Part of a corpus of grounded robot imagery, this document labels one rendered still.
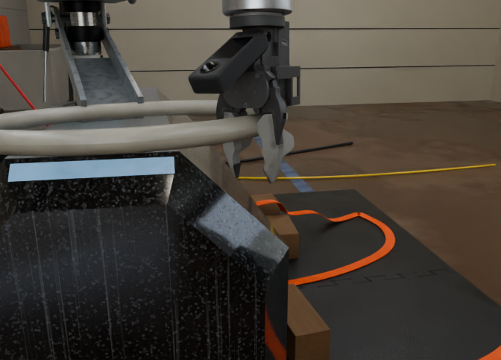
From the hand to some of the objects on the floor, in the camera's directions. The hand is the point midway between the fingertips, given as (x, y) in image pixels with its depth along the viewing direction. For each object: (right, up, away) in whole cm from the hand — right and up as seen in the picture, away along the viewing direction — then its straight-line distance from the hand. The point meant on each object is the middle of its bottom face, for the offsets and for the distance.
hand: (250, 172), depth 66 cm
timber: (+15, -57, +103) cm, 118 cm away
